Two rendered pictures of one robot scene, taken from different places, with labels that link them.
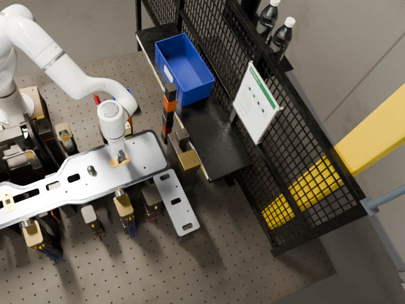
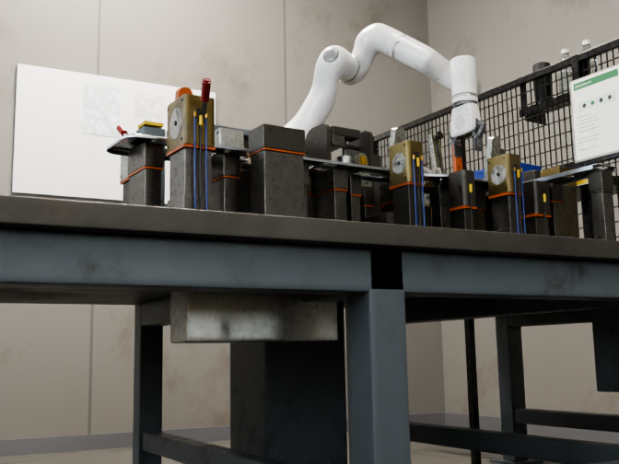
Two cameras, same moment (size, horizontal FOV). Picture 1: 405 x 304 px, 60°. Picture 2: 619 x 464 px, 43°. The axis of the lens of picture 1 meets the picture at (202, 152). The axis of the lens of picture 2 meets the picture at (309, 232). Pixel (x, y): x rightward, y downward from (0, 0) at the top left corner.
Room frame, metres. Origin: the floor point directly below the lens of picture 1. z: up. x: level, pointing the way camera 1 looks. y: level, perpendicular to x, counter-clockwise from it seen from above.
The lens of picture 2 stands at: (-2.01, 0.42, 0.47)
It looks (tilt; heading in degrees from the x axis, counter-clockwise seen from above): 9 degrees up; 10
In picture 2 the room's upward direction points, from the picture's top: 1 degrees counter-clockwise
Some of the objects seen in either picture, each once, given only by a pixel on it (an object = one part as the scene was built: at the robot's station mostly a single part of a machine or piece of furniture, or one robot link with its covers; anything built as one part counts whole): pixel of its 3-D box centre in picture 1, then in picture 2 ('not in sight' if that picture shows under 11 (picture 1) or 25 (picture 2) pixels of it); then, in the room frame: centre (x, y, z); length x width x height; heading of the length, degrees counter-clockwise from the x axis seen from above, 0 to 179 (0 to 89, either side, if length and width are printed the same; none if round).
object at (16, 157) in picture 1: (25, 155); (340, 204); (0.44, 0.74, 0.94); 0.18 x 0.13 x 0.49; 132
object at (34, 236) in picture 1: (45, 245); (411, 205); (0.13, 0.51, 0.87); 0.12 x 0.07 x 0.35; 42
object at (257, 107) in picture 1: (255, 105); (599, 114); (0.84, -0.14, 1.30); 0.23 x 0.02 x 0.31; 42
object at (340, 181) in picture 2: (2, 219); (330, 221); (0.17, 0.74, 0.84); 0.12 x 0.05 x 0.29; 42
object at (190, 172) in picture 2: not in sight; (192, 177); (-0.32, 0.98, 0.88); 0.14 x 0.09 x 0.36; 42
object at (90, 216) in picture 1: (94, 225); (466, 221); (0.27, 0.35, 0.84); 0.10 x 0.05 x 0.29; 42
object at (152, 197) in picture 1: (152, 206); (537, 228); (0.44, 0.14, 0.84); 0.12 x 0.07 x 0.28; 42
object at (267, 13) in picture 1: (267, 21); (566, 74); (1.05, -0.07, 1.53); 0.07 x 0.07 x 0.20
